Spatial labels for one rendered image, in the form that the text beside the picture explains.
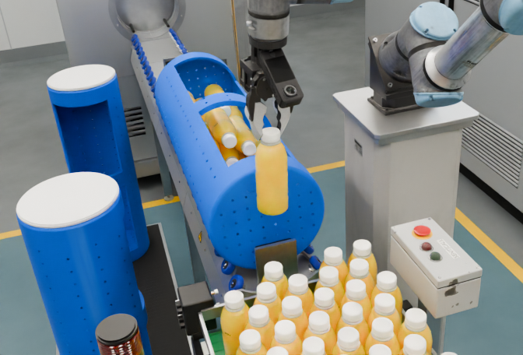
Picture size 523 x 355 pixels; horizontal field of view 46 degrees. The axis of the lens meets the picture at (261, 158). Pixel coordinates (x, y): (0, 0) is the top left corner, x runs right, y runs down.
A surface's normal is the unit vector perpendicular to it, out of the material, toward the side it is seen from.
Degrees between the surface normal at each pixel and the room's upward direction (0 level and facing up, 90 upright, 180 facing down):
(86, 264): 90
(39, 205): 0
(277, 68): 38
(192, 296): 0
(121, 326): 0
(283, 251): 90
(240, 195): 90
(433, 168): 90
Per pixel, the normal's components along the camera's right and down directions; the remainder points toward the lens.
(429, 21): 0.15, -0.41
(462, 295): 0.29, 0.44
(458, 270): -0.07, -0.88
